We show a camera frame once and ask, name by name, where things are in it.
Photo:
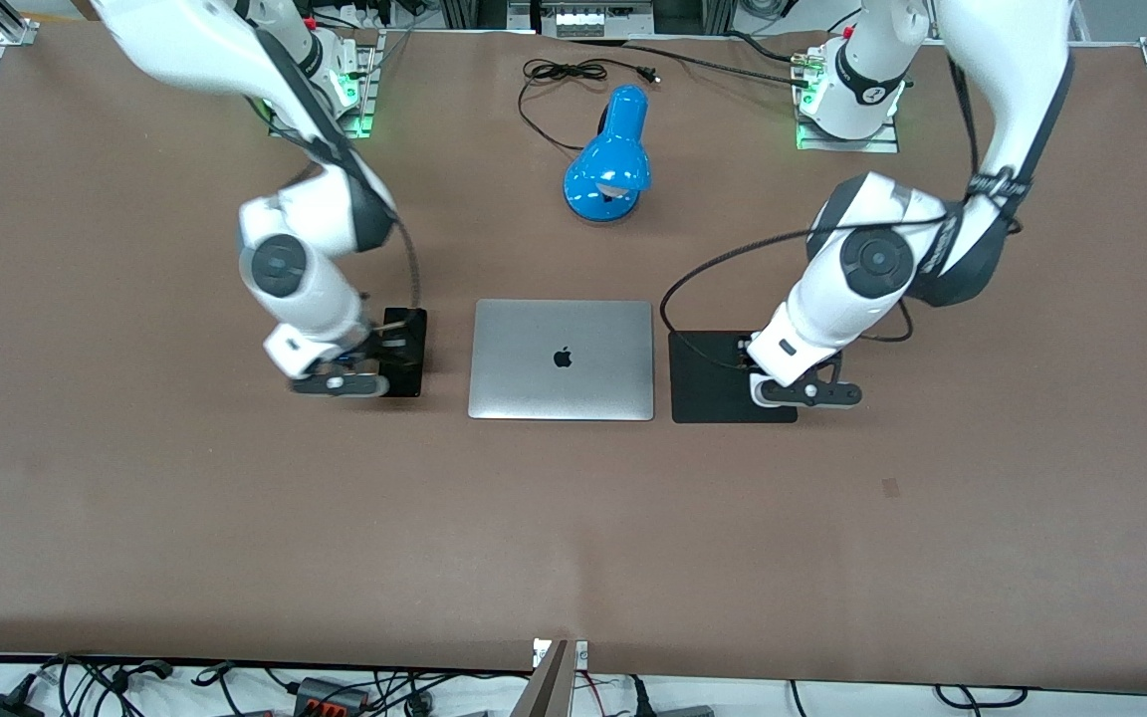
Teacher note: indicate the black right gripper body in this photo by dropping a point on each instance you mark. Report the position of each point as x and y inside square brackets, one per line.
[370, 349]

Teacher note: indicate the black smartphone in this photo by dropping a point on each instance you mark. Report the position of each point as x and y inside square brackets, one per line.
[412, 378]

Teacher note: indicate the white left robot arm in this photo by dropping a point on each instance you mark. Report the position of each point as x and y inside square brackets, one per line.
[862, 264]

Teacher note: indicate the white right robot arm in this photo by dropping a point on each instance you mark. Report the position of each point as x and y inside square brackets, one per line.
[295, 269]

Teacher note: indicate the black mouse pad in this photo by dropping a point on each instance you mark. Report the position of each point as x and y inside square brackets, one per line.
[708, 393]

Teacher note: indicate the silver closed laptop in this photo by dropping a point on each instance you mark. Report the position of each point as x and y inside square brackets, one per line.
[561, 383]

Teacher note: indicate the blue desk lamp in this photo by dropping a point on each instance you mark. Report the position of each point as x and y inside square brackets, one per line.
[608, 164]

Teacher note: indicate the black orange power adapter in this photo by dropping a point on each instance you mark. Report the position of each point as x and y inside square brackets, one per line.
[330, 695]

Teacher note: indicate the white power strip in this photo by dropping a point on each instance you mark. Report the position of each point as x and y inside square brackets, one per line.
[588, 20]

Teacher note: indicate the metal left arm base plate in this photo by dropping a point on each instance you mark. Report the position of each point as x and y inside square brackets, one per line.
[847, 144]

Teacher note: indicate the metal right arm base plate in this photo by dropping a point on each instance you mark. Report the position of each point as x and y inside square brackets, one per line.
[370, 90]

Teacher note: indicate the metal table edge bracket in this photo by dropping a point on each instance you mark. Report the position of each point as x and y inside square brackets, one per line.
[581, 652]

